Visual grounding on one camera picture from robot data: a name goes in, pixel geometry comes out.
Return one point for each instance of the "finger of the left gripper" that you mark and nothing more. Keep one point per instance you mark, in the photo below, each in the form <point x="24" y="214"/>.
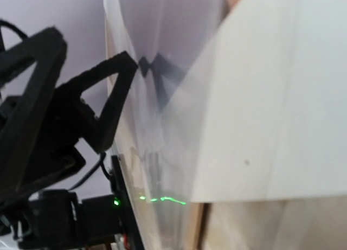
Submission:
<point x="99" y="131"/>
<point x="47" y="49"/>

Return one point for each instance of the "white photo mat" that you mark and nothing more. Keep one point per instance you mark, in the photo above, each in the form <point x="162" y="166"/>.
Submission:
<point x="275" y="121"/>

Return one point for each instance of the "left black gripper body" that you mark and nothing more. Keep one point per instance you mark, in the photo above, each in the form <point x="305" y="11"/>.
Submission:
<point x="37" y="146"/>

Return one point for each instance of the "aluminium front rail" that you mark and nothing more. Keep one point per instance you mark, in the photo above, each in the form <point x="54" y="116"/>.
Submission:
<point x="127" y="217"/>

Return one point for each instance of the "clear acrylic sheet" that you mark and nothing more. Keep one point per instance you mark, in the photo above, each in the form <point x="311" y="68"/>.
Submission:
<point x="158" y="137"/>

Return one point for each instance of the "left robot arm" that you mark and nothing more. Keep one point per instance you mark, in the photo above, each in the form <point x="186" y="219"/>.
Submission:
<point x="51" y="219"/>

